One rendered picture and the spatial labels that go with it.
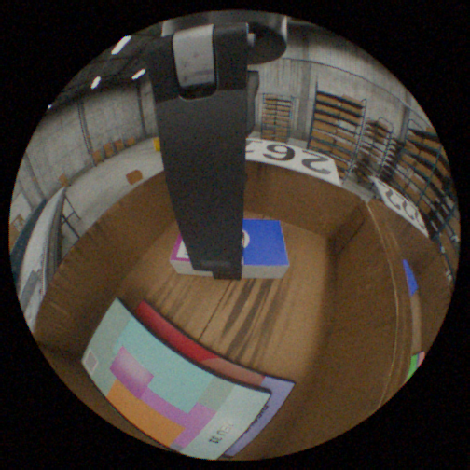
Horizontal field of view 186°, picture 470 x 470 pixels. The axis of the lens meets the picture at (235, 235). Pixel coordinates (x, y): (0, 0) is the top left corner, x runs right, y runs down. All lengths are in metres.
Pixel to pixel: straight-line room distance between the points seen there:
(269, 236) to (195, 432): 0.23
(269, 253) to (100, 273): 0.21
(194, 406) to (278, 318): 0.12
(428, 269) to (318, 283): 0.35
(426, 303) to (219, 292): 0.46
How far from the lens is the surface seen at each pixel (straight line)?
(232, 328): 0.15
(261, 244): 0.16
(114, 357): 0.19
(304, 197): 0.21
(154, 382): 0.16
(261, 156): 0.22
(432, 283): 0.45
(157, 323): 0.16
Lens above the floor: 0.91
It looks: 49 degrees down
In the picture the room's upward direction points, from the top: straight up
